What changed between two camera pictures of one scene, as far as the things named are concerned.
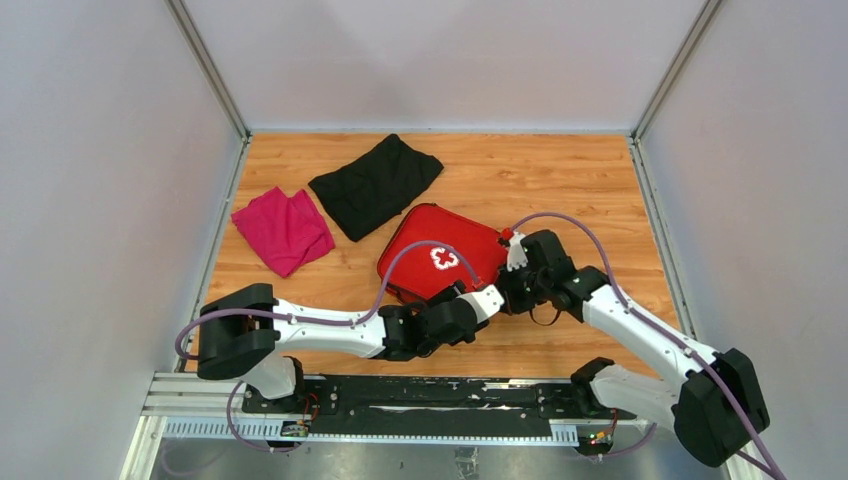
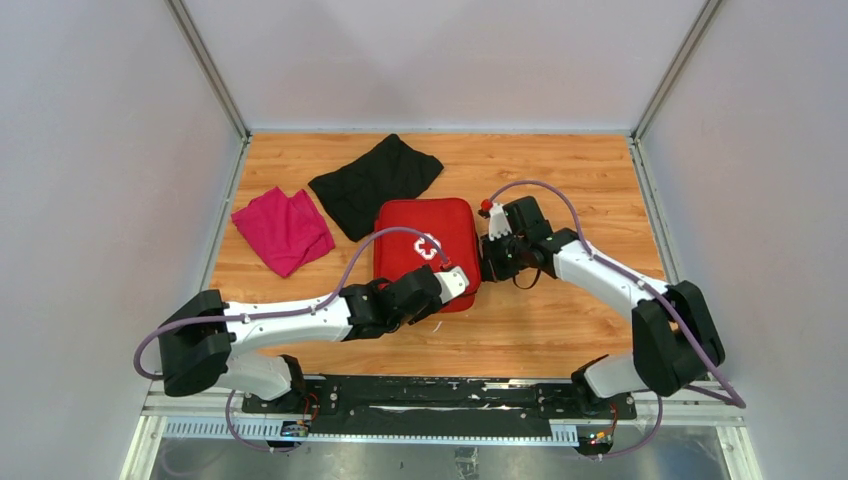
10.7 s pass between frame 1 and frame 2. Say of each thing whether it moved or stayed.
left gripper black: moved
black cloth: stayed
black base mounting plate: stayed
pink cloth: stayed
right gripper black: moved
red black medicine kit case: moved
